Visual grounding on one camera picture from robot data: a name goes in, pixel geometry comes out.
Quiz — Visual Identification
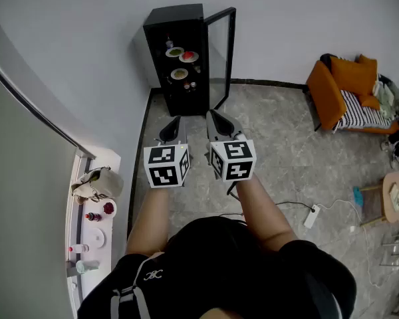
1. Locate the orange sofa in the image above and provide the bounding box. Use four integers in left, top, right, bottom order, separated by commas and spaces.
306, 53, 399, 135

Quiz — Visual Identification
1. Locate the glass side table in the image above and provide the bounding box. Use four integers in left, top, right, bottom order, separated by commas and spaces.
380, 227, 399, 268

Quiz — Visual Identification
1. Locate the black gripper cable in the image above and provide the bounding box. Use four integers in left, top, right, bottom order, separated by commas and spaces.
225, 180, 241, 197

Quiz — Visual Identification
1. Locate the large orange cushion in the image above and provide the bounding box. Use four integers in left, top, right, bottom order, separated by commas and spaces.
331, 55, 378, 96

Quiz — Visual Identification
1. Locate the person's left forearm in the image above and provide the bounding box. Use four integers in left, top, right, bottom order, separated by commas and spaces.
126, 186, 170, 257

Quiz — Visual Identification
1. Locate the wooden stool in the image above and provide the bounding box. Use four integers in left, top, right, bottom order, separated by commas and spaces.
358, 184, 388, 227

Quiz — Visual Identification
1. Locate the gray backpack strap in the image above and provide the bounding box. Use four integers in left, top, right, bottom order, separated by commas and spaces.
109, 286, 147, 319

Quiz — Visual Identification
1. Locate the black glass-door cabinet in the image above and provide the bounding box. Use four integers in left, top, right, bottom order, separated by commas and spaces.
142, 3, 237, 118

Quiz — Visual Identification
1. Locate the black white striped blanket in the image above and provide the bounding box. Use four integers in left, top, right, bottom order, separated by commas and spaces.
332, 90, 395, 132

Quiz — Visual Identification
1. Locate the bowl of red fruit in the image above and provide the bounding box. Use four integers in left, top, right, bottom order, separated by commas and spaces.
102, 199, 117, 217

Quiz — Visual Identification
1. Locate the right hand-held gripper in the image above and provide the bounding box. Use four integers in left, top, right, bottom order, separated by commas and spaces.
204, 109, 257, 182

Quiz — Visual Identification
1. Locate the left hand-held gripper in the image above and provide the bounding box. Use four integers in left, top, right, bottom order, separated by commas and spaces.
143, 114, 194, 189

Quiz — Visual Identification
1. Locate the black floor cable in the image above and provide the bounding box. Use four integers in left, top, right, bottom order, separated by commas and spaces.
275, 201, 315, 212

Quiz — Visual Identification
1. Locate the white power strip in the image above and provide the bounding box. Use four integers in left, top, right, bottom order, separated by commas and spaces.
303, 204, 321, 229

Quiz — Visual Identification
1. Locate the person's black shirt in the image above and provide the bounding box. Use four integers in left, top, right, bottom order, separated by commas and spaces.
76, 216, 357, 319

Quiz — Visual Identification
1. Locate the pile of pale clothes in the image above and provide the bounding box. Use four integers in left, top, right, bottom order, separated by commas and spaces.
374, 77, 399, 119

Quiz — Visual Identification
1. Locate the teal cloth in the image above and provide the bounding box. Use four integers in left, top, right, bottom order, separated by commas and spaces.
352, 186, 365, 207

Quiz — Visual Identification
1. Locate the person's right forearm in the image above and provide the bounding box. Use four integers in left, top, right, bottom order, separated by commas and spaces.
234, 174, 299, 254

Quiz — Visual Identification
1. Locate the white round dish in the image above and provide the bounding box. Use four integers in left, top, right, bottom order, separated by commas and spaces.
88, 227, 106, 249

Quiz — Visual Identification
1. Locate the beige handbag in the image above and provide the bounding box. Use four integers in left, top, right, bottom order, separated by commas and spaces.
71, 166, 124, 205

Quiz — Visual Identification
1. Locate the white cable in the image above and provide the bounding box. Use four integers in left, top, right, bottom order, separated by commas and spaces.
317, 197, 386, 288

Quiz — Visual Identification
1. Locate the small orange cushion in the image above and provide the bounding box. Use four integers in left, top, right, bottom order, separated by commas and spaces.
357, 94, 382, 111

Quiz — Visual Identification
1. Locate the small cream box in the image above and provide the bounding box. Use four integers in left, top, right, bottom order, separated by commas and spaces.
388, 183, 399, 212

